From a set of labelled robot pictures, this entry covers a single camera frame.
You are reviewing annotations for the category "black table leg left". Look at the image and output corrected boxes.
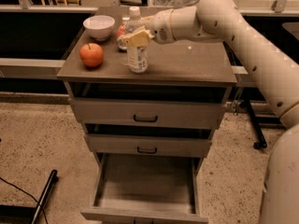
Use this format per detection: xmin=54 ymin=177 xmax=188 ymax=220
xmin=30 ymin=169 xmax=58 ymax=224

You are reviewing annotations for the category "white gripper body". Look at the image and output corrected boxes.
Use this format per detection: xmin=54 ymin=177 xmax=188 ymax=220
xmin=149 ymin=9 xmax=174 ymax=44

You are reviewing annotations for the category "top grey drawer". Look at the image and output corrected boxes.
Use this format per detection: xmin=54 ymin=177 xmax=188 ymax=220
xmin=69 ymin=98 xmax=226 ymax=130

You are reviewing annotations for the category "bottom grey drawer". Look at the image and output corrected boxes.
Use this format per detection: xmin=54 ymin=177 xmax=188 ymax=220
xmin=80 ymin=154 xmax=208 ymax=224

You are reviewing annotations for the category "red apple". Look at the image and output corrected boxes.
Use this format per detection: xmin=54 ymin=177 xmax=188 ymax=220
xmin=79 ymin=43 xmax=104 ymax=67

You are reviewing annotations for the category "grey drawer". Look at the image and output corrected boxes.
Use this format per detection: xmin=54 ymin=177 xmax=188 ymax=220
xmin=69 ymin=98 xmax=226 ymax=130
xmin=84 ymin=134 xmax=211 ymax=157
xmin=80 ymin=154 xmax=208 ymax=224

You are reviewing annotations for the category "black floor cable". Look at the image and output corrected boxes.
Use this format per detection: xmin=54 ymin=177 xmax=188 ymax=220
xmin=0 ymin=175 xmax=50 ymax=224

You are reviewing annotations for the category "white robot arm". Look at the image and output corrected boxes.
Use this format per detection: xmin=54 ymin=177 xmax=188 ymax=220
xmin=121 ymin=0 xmax=299 ymax=224

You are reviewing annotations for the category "white bowl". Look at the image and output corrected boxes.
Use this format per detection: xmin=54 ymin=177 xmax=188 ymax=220
xmin=83 ymin=15 xmax=115 ymax=41

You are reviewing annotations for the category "black caster leg right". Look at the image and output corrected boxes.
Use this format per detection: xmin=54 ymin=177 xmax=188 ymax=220
xmin=240 ymin=96 xmax=267 ymax=149

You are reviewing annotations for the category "middle grey drawer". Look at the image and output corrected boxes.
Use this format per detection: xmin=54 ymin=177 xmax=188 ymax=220
xmin=84 ymin=134 xmax=211 ymax=157

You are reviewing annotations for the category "grey drawer cabinet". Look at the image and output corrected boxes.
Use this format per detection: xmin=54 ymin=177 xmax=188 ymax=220
xmin=56 ymin=6 xmax=238 ymax=224

